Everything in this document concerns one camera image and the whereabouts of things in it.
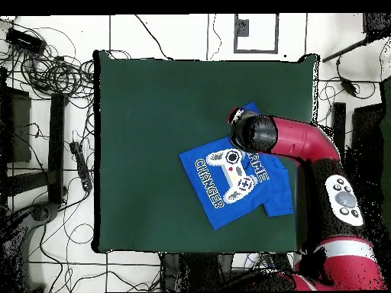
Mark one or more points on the black rod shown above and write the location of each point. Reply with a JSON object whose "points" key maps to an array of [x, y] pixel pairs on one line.
{"points": [[345, 50]]}

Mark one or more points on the black stand base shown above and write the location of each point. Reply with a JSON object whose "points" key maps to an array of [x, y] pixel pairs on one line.
{"points": [[39, 212]]}

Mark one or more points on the black power strip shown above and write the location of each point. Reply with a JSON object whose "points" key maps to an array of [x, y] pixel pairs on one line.
{"points": [[81, 164]]}

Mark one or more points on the black stand bar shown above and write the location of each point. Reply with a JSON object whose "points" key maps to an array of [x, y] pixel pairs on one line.
{"points": [[56, 146], [339, 122]]}

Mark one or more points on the blue shirt with white print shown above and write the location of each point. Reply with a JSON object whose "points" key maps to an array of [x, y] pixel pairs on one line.
{"points": [[213, 198]]}

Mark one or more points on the black flat panel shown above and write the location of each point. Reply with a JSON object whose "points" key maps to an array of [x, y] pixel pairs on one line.
{"points": [[365, 137], [20, 128]]}

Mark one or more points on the small dark grey square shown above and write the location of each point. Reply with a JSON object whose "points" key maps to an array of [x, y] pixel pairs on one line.
{"points": [[243, 27]]}

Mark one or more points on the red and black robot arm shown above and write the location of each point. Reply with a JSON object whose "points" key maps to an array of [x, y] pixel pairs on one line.
{"points": [[305, 140]]}

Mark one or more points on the dark green table cloth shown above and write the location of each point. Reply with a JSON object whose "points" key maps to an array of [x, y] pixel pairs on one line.
{"points": [[152, 106]]}

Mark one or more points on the black speckled block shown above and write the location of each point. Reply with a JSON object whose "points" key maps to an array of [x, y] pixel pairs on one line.
{"points": [[377, 24]]}

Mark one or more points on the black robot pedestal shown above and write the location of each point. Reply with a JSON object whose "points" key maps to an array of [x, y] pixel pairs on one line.
{"points": [[195, 271]]}

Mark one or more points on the grey square frame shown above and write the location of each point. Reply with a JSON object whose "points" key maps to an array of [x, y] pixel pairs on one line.
{"points": [[276, 33]]}

